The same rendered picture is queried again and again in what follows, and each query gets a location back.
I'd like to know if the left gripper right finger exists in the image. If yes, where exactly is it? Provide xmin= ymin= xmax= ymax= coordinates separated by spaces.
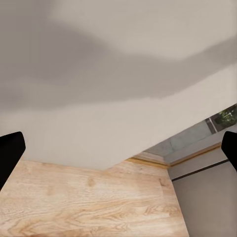
xmin=221 ymin=131 xmax=237 ymax=171

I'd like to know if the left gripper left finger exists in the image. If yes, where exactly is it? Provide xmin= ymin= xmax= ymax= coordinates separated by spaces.
xmin=0 ymin=131 xmax=26 ymax=191

